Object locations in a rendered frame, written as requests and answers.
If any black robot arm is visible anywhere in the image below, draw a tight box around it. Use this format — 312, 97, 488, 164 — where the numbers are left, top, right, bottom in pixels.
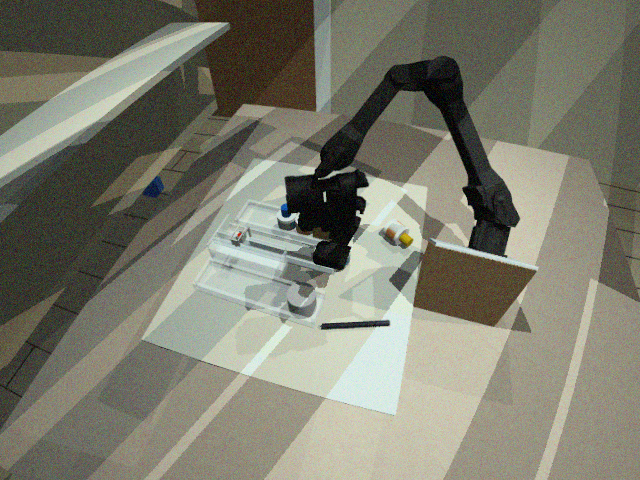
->
284, 56, 520, 258

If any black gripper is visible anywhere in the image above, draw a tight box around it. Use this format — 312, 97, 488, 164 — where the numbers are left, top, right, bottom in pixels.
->
313, 195, 366, 270

